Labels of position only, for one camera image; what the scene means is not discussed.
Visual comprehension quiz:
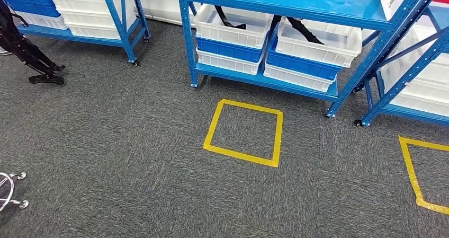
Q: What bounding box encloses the black stool chrome base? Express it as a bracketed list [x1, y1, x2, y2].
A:
[0, 172, 30, 213]

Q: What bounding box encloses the yellow floor tape square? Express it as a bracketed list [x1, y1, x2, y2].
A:
[398, 135, 449, 216]
[202, 99, 284, 168]

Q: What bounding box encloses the black legged stand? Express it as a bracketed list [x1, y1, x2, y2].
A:
[0, 0, 66, 85]

